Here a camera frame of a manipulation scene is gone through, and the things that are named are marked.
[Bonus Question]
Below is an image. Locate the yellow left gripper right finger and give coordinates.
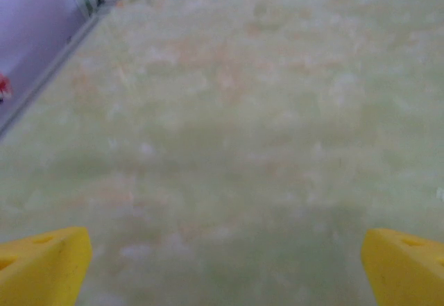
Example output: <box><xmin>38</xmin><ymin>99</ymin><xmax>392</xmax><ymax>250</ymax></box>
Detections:
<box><xmin>360</xmin><ymin>228</ymin><xmax>444</xmax><ymax>306</ymax></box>

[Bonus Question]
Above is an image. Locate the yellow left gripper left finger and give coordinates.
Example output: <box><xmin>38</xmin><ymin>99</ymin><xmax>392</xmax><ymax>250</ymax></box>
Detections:
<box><xmin>0</xmin><ymin>226</ymin><xmax>93</xmax><ymax>306</ymax></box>

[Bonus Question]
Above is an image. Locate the aluminium side rail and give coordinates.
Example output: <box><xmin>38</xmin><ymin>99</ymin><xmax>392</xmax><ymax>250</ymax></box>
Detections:
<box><xmin>0</xmin><ymin>10</ymin><xmax>105</xmax><ymax>140</ymax></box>

